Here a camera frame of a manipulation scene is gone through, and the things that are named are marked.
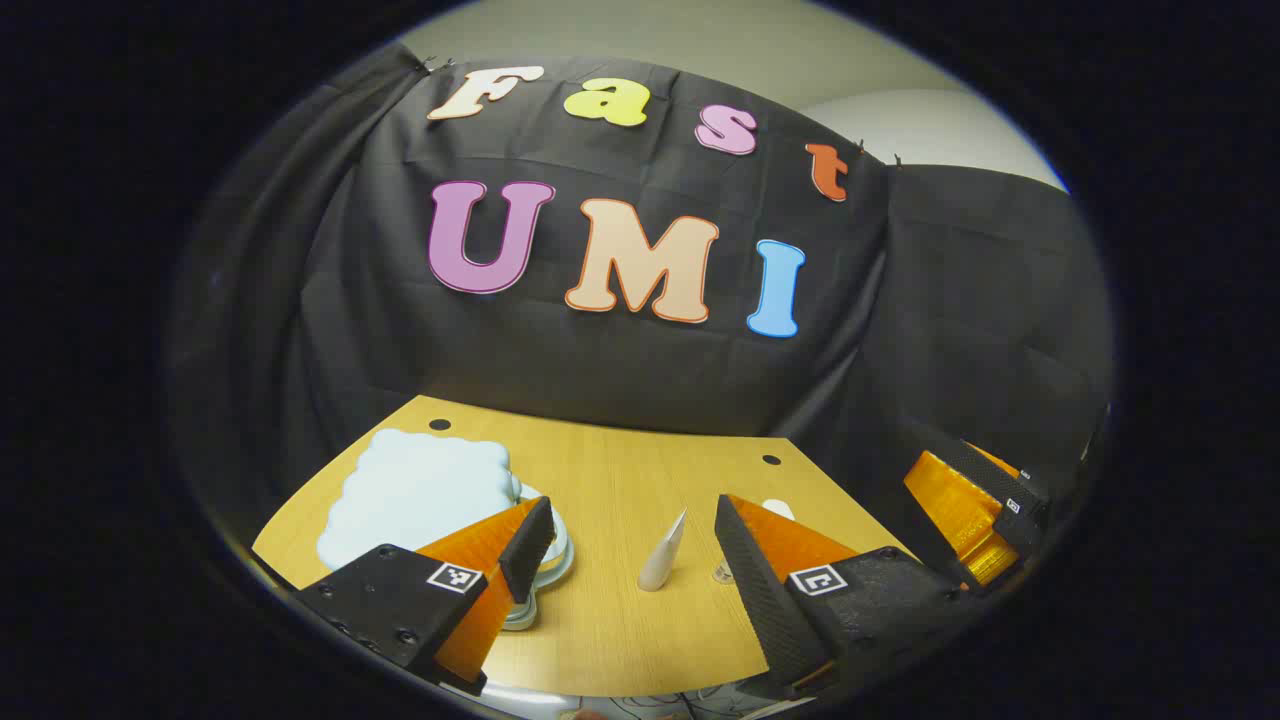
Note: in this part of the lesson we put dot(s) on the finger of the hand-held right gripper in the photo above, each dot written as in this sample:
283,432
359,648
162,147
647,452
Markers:
955,510
997,460

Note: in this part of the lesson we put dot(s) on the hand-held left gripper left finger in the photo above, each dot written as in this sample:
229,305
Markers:
530,550

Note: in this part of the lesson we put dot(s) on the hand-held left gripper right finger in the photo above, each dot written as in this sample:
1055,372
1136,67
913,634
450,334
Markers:
750,580

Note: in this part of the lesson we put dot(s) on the white cone-shaped tube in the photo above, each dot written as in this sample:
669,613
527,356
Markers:
662,565

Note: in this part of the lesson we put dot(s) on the light blue cloud-shaped suitcase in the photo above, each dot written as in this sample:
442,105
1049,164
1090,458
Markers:
420,490

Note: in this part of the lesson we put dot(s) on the black backdrop cloth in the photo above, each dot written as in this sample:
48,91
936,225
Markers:
600,380

